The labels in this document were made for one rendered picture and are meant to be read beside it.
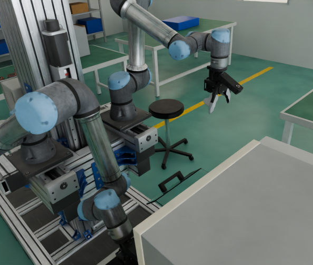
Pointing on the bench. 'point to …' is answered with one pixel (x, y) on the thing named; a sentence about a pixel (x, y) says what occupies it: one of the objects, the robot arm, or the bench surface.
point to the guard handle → (170, 180)
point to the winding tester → (245, 215)
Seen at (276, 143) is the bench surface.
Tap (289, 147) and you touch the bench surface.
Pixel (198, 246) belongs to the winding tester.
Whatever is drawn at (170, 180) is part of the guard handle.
